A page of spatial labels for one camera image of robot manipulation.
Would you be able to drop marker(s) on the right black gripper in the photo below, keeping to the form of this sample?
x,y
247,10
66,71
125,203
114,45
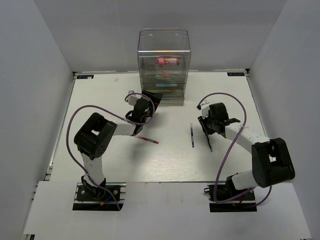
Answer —
x,y
203,123

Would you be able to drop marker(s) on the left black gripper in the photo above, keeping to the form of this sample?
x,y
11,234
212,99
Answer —
x,y
157,97

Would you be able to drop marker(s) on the orange capped highlighter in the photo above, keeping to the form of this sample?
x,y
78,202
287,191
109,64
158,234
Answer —
x,y
167,75

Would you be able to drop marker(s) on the purple pen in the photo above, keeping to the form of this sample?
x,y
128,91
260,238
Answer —
x,y
192,135

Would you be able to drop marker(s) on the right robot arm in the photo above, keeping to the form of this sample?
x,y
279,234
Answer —
x,y
271,162

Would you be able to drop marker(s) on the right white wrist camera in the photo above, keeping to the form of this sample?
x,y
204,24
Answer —
x,y
204,107

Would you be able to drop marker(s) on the red pen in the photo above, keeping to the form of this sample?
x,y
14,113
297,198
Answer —
x,y
146,139

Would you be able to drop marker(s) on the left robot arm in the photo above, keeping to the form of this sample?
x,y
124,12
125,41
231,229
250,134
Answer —
x,y
95,135

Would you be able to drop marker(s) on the green pen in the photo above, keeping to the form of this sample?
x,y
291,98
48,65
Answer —
x,y
209,143

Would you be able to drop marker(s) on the pink capped glue tube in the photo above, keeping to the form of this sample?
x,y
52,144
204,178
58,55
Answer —
x,y
168,61

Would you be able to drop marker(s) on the blue capped highlighter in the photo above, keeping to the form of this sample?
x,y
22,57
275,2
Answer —
x,y
166,85

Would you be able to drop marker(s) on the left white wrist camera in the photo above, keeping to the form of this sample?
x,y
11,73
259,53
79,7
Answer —
x,y
132,98

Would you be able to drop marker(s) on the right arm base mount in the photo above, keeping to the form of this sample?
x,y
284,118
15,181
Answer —
x,y
243,204

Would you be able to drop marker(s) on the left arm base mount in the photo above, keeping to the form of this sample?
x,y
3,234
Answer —
x,y
86,200

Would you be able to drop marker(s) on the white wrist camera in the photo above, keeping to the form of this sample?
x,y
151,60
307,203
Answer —
x,y
132,98
204,107

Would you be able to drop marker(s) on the clear acrylic drawer organizer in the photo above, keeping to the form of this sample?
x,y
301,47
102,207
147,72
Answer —
x,y
156,43

